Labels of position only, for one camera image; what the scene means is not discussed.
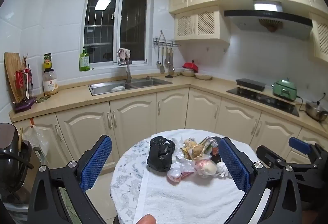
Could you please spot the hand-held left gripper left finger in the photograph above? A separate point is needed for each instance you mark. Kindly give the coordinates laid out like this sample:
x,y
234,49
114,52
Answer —
x,y
94,162

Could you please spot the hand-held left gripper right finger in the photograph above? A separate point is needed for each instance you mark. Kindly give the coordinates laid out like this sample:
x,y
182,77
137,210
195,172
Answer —
x,y
234,165

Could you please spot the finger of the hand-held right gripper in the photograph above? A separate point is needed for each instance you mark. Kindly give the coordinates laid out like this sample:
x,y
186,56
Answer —
x,y
299,144
269,156

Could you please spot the white tissue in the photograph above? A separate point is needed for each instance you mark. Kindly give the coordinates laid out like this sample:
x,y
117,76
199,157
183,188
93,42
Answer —
x,y
222,169

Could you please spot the brown lumpy food piece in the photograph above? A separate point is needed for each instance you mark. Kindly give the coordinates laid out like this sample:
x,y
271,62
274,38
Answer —
x,y
196,151

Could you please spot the person's left hand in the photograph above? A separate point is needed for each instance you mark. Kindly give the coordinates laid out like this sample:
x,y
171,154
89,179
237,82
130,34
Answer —
x,y
146,220

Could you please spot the black snack wrapper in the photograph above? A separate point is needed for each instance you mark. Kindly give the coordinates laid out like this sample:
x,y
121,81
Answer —
x,y
216,159

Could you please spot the red and white wrapped lump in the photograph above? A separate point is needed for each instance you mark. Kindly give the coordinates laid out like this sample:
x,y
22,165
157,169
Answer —
x,y
205,167

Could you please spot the green and white snack packet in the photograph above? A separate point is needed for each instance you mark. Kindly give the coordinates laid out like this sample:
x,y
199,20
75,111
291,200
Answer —
x,y
208,142

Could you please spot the stainless steel pot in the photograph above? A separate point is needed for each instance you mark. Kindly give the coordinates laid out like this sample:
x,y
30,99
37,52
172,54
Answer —
x,y
316,111

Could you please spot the crumpled clear plastic bag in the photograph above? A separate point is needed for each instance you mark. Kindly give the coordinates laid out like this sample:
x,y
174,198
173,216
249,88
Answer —
x,y
183,161

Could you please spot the cream lower kitchen cabinets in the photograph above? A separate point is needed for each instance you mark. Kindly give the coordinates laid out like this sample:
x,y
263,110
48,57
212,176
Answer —
x,y
133,121

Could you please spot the green electric cooker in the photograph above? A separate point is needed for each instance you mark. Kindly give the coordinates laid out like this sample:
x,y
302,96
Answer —
x,y
284,89

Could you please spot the black glass gas stove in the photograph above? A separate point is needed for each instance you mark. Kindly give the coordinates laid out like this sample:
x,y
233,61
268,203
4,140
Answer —
x,y
256,97

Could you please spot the pink food packet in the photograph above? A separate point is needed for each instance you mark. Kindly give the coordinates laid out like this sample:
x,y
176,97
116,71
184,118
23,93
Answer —
x,y
174,175

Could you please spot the hanging clear plastic bag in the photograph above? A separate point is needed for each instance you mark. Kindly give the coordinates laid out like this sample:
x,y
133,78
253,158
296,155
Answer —
x,y
35,136

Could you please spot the white terry towel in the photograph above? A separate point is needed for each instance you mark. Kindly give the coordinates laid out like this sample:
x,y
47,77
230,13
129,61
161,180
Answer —
x,y
179,201

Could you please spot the black plastic bag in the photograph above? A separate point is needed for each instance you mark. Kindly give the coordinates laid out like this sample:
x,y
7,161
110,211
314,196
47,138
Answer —
x,y
160,153

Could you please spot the stainless steel sink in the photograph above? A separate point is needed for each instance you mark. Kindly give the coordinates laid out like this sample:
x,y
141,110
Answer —
x,y
102,88

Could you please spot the black grill tray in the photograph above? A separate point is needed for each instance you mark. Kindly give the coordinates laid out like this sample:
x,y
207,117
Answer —
x,y
249,83

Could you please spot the white dish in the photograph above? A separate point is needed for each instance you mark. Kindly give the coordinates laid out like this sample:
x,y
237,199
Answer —
x,y
117,88

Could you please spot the black bucket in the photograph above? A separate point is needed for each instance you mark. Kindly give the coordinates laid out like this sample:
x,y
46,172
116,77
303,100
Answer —
x,y
10,162

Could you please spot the clear plastic storage jar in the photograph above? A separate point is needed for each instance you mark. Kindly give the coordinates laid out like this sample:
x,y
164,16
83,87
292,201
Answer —
x,y
50,84

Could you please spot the purple utensil holder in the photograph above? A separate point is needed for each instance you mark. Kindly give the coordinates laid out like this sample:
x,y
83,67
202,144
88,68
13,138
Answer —
x,y
24,106

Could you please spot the shallow cream plate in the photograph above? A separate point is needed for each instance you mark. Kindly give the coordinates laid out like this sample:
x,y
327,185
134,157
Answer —
x,y
203,76

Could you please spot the steel kitchen faucet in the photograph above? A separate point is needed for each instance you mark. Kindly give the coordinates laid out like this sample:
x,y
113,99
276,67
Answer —
x,y
128,72

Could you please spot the green glass bottle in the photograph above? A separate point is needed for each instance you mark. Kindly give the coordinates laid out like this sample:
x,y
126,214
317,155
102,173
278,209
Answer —
x,y
84,62

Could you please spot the white bowl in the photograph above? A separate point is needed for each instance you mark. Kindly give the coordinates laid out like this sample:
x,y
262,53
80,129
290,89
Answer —
x,y
188,73

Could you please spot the dark yellow-label sauce bottle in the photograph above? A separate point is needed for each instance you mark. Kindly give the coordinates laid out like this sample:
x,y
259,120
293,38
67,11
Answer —
x,y
48,62

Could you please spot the red kitchen utensils bundle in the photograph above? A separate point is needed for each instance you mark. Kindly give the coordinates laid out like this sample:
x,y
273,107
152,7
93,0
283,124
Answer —
x,y
20,77

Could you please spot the pink cloth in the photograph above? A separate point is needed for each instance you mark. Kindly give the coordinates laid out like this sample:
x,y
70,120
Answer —
x,y
125,53

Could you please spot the hanging steel spatula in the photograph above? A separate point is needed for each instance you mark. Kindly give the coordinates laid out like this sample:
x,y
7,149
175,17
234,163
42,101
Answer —
x,y
162,69

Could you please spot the hanging steel skimmer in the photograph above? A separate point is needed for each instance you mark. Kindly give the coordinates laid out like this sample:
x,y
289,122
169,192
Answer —
x,y
171,68

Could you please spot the hanging steel ladle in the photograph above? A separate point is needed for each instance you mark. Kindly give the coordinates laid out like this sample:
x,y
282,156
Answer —
x,y
158,63

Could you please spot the hanging steel spoon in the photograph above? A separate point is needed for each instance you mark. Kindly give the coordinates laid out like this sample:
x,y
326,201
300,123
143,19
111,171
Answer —
x,y
167,62

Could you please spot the black range hood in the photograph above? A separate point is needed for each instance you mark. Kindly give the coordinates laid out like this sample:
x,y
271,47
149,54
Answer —
x,y
269,24

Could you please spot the wooden cutting board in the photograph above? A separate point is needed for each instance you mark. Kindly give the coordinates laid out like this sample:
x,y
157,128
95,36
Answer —
x,y
11,67

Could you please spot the dark kitchen window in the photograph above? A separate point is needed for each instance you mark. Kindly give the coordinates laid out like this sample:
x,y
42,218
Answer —
x,y
133,21

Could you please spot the cream lattice-door wall cabinet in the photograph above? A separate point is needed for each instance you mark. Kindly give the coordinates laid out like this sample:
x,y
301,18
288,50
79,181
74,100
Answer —
x,y
321,36
202,24

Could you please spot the metal wall utensil rack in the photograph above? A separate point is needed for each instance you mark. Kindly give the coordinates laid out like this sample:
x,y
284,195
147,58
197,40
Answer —
x,y
164,41

